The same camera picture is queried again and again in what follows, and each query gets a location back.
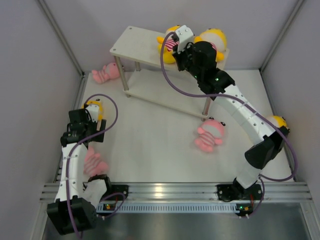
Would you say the aluminium corner post right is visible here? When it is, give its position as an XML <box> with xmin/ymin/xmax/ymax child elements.
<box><xmin>259</xmin><ymin>0</ymin><xmax>306</xmax><ymax>73</ymax></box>

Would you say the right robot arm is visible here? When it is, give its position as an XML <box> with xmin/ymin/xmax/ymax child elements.
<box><xmin>172</xmin><ymin>41</ymin><xmax>290</xmax><ymax>202</ymax></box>

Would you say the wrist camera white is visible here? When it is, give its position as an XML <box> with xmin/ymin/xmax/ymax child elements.
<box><xmin>172</xmin><ymin>25</ymin><xmax>195</xmax><ymax>54</ymax></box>
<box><xmin>84</xmin><ymin>104</ymin><xmax>100</xmax><ymax>123</ymax></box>

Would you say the pink plush toy back left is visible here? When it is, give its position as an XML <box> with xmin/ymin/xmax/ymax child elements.
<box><xmin>91</xmin><ymin>62</ymin><xmax>120</xmax><ymax>84</ymax></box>

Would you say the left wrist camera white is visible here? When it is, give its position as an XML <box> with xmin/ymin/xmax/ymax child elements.
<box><xmin>84</xmin><ymin>104</ymin><xmax>100</xmax><ymax>123</ymax></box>

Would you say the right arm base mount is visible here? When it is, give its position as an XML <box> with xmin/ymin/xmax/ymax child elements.
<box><xmin>216</xmin><ymin>184</ymin><xmax>263</xmax><ymax>202</ymax></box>

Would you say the pink plush toy centre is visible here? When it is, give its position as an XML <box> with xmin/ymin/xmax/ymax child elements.
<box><xmin>194</xmin><ymin>117</ymin><xmax>226</xmax><ymax>153</ymax></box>

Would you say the aluminium corner post left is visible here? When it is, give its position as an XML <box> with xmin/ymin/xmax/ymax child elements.
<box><xmin>37</xmin><ymin>0</ymin><xmax>86</xmax><ymax>76</ymax></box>

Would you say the pink plush toy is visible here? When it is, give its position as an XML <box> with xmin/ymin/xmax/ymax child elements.
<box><xmin>83</xmin><ymin>146</ymin><xmax>109</xmax><ymax>177</ymax></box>
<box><xmin>194</xmin><ymin>117</ymin><xmax>226</xmax><ymax>153</ymax></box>
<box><xmin>91</xmin><ymin>62</ymin><xmax>120</xmax><ymax>84</ymax></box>

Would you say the purple cable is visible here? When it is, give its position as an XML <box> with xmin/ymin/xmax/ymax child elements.
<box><xmin>65</xmin><ymin>93</ymin><xmax>127</xmax><ymax>238</ymax></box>
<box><xmin>160</xmin><ymin>34</ymin><xmax>299</xmax><ymax>218</ymax></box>

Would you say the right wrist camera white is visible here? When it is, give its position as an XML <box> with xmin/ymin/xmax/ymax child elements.
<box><xmin>172</xmin><ymin>25</ymin><xmax>195</xmax><ymax>54</ymax></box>

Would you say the white two-tier shelf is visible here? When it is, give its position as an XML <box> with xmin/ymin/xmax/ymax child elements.
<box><xmin>109</xmin><ymin>25</ymin><xmax>230</xmax><ymax>122</ymax></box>

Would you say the aluminium corner post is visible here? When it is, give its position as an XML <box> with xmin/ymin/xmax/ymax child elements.
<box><xmin>37</xmin><ymin>0</ymin><xmax>86</xmax><ymax>76</ymax></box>
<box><xmin>259</xmin><ymin>0</ymin><xmax>306</xmax><ymax>73</ymax></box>

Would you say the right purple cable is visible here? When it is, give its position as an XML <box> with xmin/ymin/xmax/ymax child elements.
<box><xmin>160</xmin><ymin>34</ymin><xmax>299</xmax><ymax>218</ymax></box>

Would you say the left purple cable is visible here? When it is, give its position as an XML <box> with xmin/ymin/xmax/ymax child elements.
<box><xmin>65</xmin><ymin>93</ymin><xmax>127</xmax><ymax>238</ymax></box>

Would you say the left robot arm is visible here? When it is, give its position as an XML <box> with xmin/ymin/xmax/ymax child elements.
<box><xmin>46</xmin><ymin>104</ymin><xmax>113</xmax><ymax>236</ymax></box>

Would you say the yellow plush toy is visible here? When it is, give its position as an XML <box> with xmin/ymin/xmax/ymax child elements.
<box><xmin>266</xmin><ymin>115</ymin><xmax>290</xmax><ymax>131</ymax></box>
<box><xmin>194</xmin><ymin>28</ymin><xmax>227</xmax><ymax>63</ymax></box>
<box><xmin>156</xmin><ymin>25</ymin><xmax>180</xmax><ymax>64</ymax></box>
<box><xmin>81</xmin><ymin>98</ymin><xmax>104</xmax><ymax>122</ymax></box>

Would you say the pink plush toy front left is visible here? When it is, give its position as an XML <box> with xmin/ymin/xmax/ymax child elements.
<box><xmin>83</xmin><ymin>146</ymin><xmax>109</xmax><ymax>177</ymax></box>

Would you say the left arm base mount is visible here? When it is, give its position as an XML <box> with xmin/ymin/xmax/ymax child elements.
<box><xmin>100</xmin><ymin>184</ymin><xmax>129</xmax><ymax>201</ymax></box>

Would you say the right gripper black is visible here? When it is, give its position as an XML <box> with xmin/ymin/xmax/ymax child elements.
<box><xmin>171</xmin><ymin>41</ymin><xmax>203</xmax><ymax>81</ymax></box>

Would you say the aluminium front rail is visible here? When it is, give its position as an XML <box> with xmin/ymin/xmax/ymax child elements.
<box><xmin>39</xmin><ymin>181</ymin><xmax>313</xmax><ymax>214</ymax></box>

